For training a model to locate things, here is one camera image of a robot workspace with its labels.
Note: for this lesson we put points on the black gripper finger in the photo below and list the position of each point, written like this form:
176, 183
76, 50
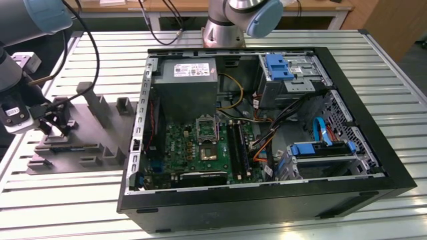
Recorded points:
45, 127
68, 123

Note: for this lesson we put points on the silver CPU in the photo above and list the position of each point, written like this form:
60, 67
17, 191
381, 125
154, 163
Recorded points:
57, 135

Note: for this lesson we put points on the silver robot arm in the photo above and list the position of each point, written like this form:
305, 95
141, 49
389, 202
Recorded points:
217, 30

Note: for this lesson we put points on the CPU socket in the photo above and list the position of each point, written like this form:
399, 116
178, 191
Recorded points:
208, 152

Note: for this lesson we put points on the grey parts rack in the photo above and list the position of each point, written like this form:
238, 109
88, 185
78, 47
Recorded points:
86, 125

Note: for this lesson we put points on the RAM stick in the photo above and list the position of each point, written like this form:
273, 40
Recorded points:
244, 150
66, 149

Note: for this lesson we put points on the blue VGA port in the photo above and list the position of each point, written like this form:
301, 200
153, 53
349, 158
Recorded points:
140, 182

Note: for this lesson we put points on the blue board connector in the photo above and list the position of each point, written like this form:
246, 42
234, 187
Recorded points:
157, 167

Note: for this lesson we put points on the green motherboard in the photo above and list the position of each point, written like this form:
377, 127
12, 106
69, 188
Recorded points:
176, 147

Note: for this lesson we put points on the grey power supply unit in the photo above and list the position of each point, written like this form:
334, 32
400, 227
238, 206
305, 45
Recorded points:
186, 100

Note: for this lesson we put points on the metal locking lever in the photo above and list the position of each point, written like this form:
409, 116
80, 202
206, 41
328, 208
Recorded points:
217, 132

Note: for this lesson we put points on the black graphics card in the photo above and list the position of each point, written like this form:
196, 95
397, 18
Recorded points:
201, 176

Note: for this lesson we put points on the small white box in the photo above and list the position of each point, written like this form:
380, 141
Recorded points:
113, 2

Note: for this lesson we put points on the black RAM slot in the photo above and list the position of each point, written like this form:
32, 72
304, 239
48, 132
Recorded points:
236, 150
232, 150

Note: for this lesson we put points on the black PC case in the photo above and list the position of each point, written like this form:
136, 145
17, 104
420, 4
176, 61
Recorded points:
233, 207

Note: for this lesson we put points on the blue plastic drive carrier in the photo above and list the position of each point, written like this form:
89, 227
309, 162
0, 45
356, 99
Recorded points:
276, 67

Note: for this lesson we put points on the grey metal drive cage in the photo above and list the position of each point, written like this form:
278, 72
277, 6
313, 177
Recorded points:
300, 86

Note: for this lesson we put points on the hard disk in blue carrier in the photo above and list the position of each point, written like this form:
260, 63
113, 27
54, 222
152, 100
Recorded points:
304, 149

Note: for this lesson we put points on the grey metal disk bay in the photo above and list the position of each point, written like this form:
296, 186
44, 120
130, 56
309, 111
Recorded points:
326, 160

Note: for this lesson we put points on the brown wooden cabinet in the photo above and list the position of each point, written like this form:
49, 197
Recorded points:
393, 25

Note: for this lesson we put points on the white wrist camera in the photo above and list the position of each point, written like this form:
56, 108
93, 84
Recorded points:
16, 117

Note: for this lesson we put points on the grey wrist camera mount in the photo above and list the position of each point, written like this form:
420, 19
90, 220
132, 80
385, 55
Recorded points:
30, 62

